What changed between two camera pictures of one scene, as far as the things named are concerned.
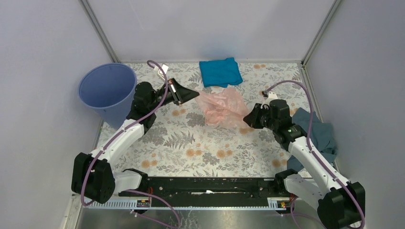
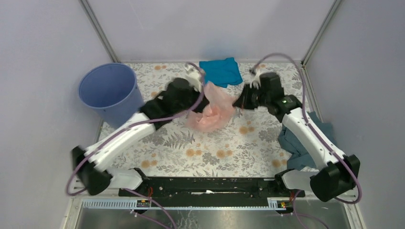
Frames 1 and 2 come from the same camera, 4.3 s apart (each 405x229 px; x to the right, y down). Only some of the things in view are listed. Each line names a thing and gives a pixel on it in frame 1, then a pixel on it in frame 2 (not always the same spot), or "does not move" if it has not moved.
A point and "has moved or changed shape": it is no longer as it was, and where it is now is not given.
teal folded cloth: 220,73 does not move
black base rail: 209,188 does not move
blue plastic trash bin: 110,89 does not move
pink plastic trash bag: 224,108 has moved or changed shape
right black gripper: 251,119 to 242,101
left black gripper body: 160,95 to 193,97
